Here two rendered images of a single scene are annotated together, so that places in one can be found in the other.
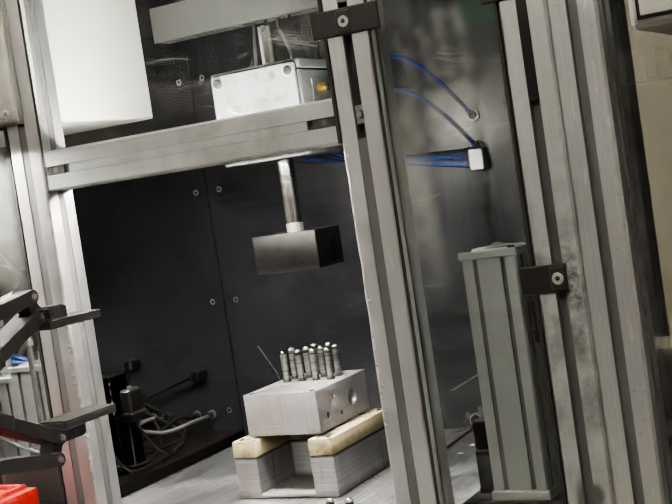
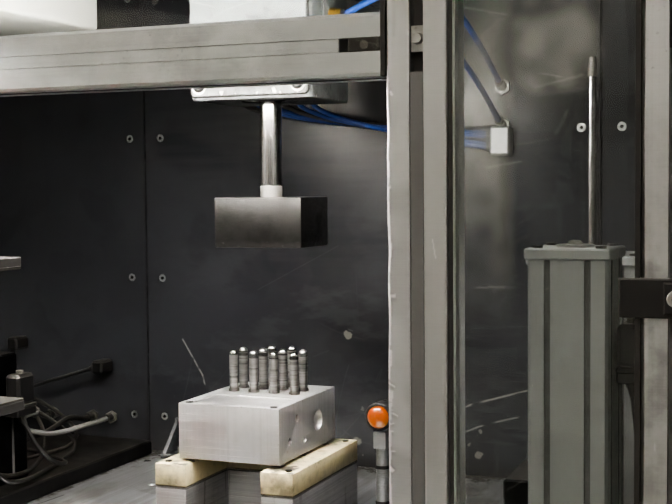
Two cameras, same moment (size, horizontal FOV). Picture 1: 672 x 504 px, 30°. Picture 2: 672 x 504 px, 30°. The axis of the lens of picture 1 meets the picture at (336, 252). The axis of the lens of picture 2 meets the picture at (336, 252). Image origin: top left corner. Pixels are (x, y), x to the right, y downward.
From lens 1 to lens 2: 0.37 m
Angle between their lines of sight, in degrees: 6
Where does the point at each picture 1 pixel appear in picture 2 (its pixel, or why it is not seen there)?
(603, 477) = not seen: outside the picture
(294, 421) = (244, 445)
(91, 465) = not seen: outside the picture
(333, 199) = (306, 169)
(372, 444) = (336, 485)
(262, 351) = (187, 346)
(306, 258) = (284, 233)
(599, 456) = not seen: outside the picture
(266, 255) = (230, 223)
